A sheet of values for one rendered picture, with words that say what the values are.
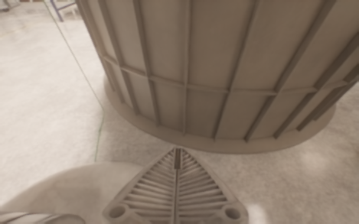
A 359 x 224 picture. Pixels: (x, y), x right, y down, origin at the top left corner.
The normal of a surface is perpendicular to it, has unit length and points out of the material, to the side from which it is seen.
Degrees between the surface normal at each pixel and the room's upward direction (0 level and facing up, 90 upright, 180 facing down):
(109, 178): 1
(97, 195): 68
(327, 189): 0
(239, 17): 90
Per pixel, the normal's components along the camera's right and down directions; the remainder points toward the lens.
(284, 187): 0.00, -0.70
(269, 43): -0.07, 0.72
